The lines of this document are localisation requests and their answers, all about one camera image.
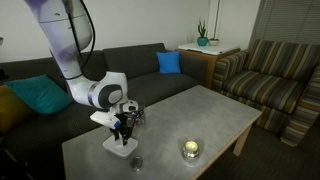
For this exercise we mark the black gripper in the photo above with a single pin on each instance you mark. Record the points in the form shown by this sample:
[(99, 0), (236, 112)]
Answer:
[(127, 121)]

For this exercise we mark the white rectangular container lid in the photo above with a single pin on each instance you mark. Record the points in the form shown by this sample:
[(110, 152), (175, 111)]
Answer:
[(116, 150)]

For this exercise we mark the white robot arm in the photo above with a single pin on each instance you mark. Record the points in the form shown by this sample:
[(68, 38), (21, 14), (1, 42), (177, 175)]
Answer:
[(66, 50)]

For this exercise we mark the round grey metal disc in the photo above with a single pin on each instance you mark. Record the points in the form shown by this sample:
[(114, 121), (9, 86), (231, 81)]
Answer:
[(136, 164)]

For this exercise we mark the dark grey fabric sofa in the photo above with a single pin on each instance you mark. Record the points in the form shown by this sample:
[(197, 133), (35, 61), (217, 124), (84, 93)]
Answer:
[(156, 80)]

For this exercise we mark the candle in silver jar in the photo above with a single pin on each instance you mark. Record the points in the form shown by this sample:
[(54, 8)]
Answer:
[(191, 150)]

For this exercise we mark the blue square cushion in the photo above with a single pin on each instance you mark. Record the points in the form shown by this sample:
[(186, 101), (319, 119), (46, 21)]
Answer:
[(168, 62)]

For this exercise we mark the teal cushion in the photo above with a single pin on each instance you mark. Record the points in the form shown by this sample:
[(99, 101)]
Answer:
[(41, 94)]

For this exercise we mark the mustard yellow cushion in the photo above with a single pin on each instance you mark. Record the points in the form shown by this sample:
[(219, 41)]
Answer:
[(11, 110)]

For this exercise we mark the wooden side table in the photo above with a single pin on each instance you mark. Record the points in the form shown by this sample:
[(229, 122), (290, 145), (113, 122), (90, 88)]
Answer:
[(210, 63)]

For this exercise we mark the black tripod stand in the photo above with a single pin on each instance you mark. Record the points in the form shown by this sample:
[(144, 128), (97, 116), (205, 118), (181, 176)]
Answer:
[(10, 163)]

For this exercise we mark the white flat board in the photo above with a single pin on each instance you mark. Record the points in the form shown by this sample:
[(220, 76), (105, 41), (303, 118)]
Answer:
[(210, 48)]

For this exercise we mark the plant in teal pot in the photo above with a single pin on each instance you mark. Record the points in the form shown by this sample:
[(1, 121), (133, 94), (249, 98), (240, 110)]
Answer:
[(202, 40)]

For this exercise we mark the plant in small white pot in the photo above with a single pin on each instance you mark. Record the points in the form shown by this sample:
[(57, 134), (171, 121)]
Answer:
[(213, 42)]

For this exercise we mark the striped armchair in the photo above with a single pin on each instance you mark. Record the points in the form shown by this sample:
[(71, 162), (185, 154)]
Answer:
[(266, 86)]

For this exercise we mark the grey window blinds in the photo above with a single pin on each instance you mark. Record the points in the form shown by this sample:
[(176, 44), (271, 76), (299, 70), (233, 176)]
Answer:
[(290, 20)]

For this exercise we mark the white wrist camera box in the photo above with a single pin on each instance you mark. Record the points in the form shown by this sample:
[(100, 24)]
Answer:
[(105, 120)]

